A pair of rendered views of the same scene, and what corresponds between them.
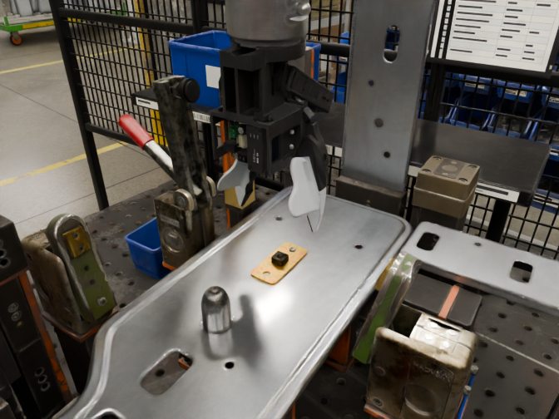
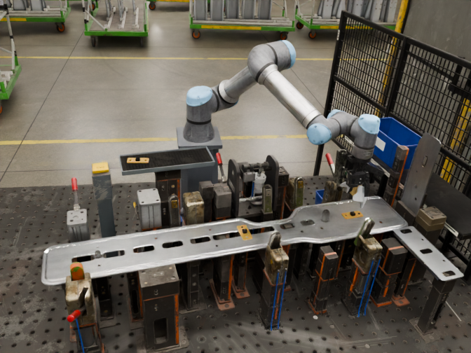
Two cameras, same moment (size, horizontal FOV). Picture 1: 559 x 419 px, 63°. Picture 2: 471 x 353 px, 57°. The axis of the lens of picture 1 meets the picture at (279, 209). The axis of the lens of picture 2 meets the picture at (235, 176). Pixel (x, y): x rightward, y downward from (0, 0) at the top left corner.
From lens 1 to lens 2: 1.28 m
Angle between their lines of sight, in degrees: 32
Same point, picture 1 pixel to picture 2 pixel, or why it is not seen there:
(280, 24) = (362, 155)
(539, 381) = (446, 316)
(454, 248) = (412, 237)
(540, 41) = not seen: outside the picture
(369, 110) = (414, 180)
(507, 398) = not seen: hidden behind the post
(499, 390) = not seen: hidden behind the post
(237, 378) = (322, 231)
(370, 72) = (417, 167)
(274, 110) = (357, 171)
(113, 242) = (311, 191)
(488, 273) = (414, 246)
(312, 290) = (355, 225)
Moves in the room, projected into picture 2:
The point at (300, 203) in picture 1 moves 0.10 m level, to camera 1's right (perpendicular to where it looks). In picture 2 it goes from (357, 197) to (381, 208)
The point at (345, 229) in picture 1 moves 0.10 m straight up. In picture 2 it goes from (382, 216) to (387, 196)
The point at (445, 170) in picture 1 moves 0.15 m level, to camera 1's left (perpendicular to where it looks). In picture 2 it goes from (429, 212) to (393, 197)
